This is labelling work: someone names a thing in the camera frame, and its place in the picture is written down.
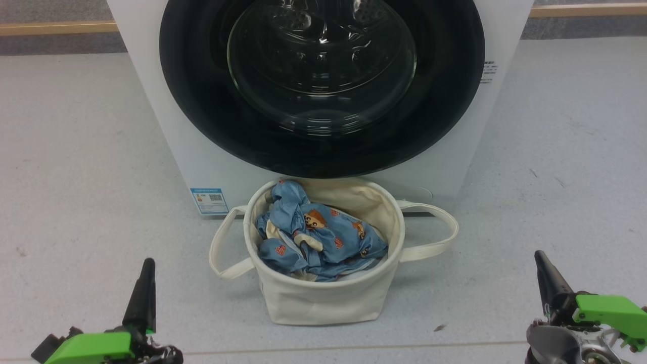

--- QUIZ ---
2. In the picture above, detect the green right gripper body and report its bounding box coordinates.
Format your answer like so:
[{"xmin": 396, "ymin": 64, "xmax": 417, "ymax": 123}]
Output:
[{"xmin": 544, "ymin": 291, "xmax": 647, "ymax": 353}]

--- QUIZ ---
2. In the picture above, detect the white front-load washing machine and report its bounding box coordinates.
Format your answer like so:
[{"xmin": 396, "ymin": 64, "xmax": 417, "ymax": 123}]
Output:
[{"xmin": 106, "ymin": 0, "xmax": 535, "ymax": 216}]

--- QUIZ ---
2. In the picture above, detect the black round glass washer door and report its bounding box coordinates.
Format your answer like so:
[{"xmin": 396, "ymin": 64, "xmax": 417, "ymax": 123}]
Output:
[{"xmin": 159, "ymin": 0, "xmax": 486, "ymax": 179}]

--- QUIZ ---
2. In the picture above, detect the blue cartoon print garment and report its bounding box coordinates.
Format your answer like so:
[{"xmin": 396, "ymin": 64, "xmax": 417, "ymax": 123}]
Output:
[{"xmin": 255, "ymin": 179, "xmax": 389, "ymax": 282}]

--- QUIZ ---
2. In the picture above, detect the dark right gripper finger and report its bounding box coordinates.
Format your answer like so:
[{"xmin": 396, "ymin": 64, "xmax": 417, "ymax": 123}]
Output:
[{"xmin": 534, "ymin": 250, "xmax": 575, "ymax": 310}]

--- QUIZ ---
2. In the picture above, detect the cream fabric laundry basket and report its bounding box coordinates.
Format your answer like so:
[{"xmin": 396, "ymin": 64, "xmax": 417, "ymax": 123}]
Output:
[{"xmin": 209, "ymin": 177, "xmax": 459, "ymax": 326}]

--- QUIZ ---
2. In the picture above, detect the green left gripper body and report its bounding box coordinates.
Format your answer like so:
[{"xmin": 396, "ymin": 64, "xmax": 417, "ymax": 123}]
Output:
[{"xmin": 44, "ymin": 326, "xmax": 183, "ymax": 364}]

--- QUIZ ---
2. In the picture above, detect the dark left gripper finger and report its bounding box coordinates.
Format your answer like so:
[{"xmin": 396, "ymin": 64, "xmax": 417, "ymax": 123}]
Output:
[{"xmin": 123, "ymin": 258, "xmax": 157, "ymax": 335}]

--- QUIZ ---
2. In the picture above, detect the blue energy label sticker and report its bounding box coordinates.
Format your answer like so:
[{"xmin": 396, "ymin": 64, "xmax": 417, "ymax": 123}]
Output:
[{"xmin": 190, "ymin": 188, "xmax": 230, "ymax": 216}]

